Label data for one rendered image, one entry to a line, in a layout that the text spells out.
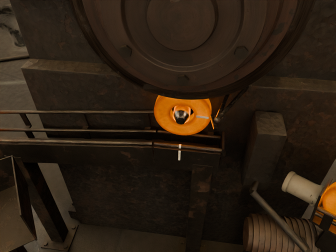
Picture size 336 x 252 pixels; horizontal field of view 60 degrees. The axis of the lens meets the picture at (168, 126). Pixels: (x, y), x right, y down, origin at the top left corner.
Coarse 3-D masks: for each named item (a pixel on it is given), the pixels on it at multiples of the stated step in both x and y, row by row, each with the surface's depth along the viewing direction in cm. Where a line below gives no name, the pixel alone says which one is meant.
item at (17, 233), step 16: (0, 160) 78; (0, 176) 81; (16, 176) 75; (0, 192) 84; (16, 192) 70; (0, 208) 80; (16, 208) 80; (0, 224) 77; (16, 224) 76; (32, 224) 74; (0, 240) 73; (16, 240) 73; (32, 240) 73
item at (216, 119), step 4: (244, 88) 76; (240, 92) 73; (224, 96) 74; (236, 96) 71; (240, 96) 73; (224, 100) 71; (232, 100) 69; (236, 100) 70; (224, 104) 69; (228, 104) 68; (232, 104) 68; (220, 108) 67; (224, 108) 66; (228, 108) 66; (220, 112) 64; (224, 112) 65; (212, 116) 67; (216, 116) 62; (220, 116) 63; (212, 120) 66; (216, 120) 62; (212, 124) 65; (216, 128) 64
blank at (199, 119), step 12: (156, 108) 77; (168, 108) 76; (192, 108) 75; (204, 108) 75; (156, 120) 80; (168, 120) 79; (192, 120) 78; (204, 120) 78; (180, 132) 82; (192, 132) 81
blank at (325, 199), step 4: (332, 184) 71; (328, 188) 71; (332, 188) 69; (328, 192) 70; (332, 192) 69; (324, 196) 72; (328, 196) 71; (332, 196) 70; (324, 200) 72; (328, 200) 71; (332, 200) 70; (324, 204) 73; (328, 204) 72; (332, 204) 71; (324, 208) 73; (328, 208) 72; (332, 208) 72; (332, 212) 72
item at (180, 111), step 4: (176, 108) 75; (180, 108) 74; (184, 108) 74; (188, 108) 76; (176, 112) 74; (180, 112) 74; (184, 112) 74; (188, 112) 75; (176, 116) 74; (180, 116) 73; (184, 116) 74; (188, 116) 75; (176, 120) 74; (180, 120) 74; (184, 120) 74
